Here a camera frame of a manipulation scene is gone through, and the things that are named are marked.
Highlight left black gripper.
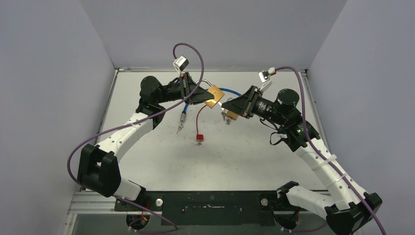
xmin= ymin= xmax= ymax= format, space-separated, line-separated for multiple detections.
xmin=157 ymin=73 xmax=215 ymax=106

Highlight brass padlock short shackle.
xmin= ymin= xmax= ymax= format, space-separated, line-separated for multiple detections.
xmin=202 ymin=79 xmax=225 ymax=109

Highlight blue cable lock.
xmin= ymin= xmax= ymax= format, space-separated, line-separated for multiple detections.
xmin=179 ymin=88 xmax=241 ymax=124

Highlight blue lock keys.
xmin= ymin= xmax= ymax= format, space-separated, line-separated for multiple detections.
xmin=177 ymin=122 xmax=184 ymax=134

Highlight red cable padlock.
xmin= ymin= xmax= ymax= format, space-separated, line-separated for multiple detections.
xmin=195 ymin=105 xmax=207 ymax=142

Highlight brass padlock long shackle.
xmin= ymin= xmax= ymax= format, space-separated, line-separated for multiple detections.
xmin=227 ymin=111 xmax=238 ymax=120

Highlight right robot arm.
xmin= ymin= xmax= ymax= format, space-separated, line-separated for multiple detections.
xmin=222 ymin=86 xmax=382 ymax=235

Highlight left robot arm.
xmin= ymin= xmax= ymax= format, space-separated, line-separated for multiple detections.
xmin=77 ymin=72 xmax=214 ymax=211

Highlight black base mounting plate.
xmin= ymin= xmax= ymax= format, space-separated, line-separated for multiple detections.
xmin=115 ymin=190 xmax=299 ymax=226

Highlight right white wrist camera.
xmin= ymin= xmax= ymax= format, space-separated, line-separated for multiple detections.
xmin=258 ymin=67 xmax=277 ymax=93

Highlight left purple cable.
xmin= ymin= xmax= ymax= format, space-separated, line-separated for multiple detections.
xmin=67 ymin=43 xmax=205 ymax=187

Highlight purple cable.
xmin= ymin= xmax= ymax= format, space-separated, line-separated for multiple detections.
xmin=67 ymin=43 xmax=205 ymax=187
xmin=274 ymin=66 xmax=387 ymax=235

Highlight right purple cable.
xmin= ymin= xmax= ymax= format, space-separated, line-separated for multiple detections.
xmin=274 ymin=66 xmax=387 ymax=235

